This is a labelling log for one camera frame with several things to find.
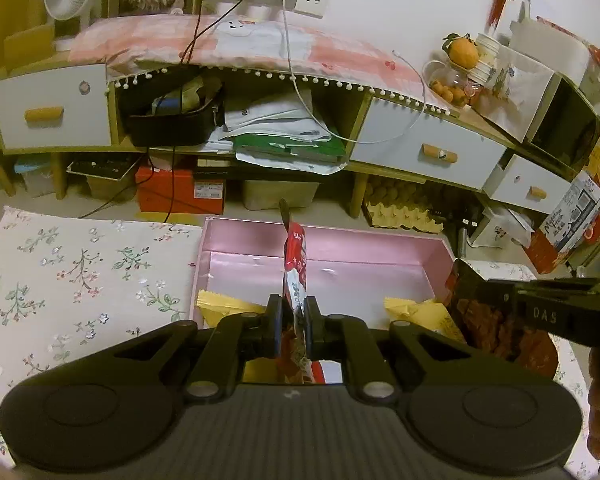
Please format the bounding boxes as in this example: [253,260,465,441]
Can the white drawer with sticker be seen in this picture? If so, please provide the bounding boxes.
[0,62,113,153]

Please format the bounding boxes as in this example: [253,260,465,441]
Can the green folder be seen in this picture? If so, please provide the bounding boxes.
[234,132,348,166]

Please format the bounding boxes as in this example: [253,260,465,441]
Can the stack of paper cups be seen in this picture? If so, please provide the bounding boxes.
[472,32,503,86]

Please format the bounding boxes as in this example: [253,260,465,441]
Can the wide white drawer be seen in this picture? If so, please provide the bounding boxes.
[350,95,508,191]

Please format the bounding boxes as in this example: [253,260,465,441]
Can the glass jar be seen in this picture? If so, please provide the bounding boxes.
[425,60,473,108]

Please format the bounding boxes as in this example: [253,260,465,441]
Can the stack of egg trays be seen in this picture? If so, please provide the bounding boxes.
[362,175,446,235]

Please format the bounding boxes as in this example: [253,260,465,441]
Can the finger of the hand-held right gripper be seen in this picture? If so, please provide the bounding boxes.
[447,259,518,320]

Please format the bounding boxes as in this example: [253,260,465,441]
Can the white printed bag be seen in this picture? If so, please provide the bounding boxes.
[467,205,536,251]

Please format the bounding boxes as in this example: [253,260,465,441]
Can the small white drawer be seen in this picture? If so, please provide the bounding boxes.
[482,152,573,216]

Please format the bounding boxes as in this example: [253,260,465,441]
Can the orange box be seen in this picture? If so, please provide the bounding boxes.
[135,165,228,216]

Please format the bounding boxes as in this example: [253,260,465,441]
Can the pink box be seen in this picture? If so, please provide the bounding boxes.
[190,216,456,386]

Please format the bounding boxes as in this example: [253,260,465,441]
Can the floral cloth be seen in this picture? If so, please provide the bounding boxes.
[0,205,595,466]

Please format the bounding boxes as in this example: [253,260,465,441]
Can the clear plastic bin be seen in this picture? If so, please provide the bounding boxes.
[85,175,137,202]

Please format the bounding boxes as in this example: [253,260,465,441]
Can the black cable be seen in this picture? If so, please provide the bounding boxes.
[77,0,228,218]
[162,0,261,225]

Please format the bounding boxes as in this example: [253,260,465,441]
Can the black storage bin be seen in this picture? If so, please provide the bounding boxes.
[125,80,226,147]

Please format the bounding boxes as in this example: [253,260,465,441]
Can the orange fruit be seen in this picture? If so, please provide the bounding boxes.
[442,34,481,68]

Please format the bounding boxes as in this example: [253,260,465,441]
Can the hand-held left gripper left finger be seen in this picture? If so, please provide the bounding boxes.
[112,294,284,403]

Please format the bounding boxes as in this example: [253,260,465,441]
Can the pink checked cloth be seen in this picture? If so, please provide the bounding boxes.
[70,14,453,116]

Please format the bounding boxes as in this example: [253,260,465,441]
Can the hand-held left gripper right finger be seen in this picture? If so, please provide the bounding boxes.
[302,296,468,403]

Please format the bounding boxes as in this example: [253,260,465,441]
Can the blue and white carton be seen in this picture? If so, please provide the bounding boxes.
[525,170,600,276]

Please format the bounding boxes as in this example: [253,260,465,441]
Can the blue-lid plastic bin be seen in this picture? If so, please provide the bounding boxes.
[15,157,56,198]

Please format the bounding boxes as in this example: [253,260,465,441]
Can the white paper bag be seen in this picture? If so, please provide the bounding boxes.
[510,0,600,86]

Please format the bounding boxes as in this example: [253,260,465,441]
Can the wooden low cabinet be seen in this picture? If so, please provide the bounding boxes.
[0,50,581,221]

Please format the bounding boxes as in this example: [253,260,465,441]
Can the white cable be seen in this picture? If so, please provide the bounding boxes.
[279,0,427,145]

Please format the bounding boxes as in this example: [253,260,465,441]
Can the beige plastic bin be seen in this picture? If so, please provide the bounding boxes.
[240,177,318,211]

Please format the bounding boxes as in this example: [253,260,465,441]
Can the white microwave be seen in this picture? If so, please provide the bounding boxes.
[472,47,600,181]

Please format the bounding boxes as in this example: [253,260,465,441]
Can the dark red-brown snack packet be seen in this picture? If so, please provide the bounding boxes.
[445,260,561,386]

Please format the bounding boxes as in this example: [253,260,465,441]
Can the stack of white papers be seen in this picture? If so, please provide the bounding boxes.
[202,92,331,153]

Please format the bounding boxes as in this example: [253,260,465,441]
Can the red snack packet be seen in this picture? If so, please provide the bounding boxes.
[279,199,327,386]

